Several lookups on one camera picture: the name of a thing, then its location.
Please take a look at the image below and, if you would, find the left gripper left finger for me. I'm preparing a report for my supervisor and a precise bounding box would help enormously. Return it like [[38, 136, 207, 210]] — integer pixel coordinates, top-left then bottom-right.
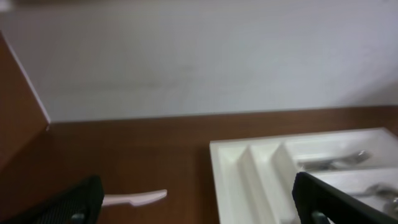
[[1, 175, 104, 224]]

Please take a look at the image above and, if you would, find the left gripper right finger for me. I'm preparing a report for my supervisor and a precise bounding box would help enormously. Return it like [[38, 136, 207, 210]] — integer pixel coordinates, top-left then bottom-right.
[[292, 172, 397, 224]]

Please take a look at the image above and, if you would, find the short metal fork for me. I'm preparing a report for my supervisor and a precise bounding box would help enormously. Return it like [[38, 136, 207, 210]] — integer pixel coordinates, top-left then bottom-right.
[[298, 151, 373, 171]]

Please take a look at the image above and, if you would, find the metal tablespoon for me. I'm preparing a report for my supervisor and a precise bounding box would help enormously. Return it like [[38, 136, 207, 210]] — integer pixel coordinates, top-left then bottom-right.
[[348, 183, 397, 200]]

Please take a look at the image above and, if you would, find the white plastic knife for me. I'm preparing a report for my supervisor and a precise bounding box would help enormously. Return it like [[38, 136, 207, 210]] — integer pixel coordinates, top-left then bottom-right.
[[102, 189, 167, 207]]

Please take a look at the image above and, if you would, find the white plastic cutlery tray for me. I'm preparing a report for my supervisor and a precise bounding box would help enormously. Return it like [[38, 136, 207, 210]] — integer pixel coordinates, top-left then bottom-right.
[[210, 128, 397, 224]]

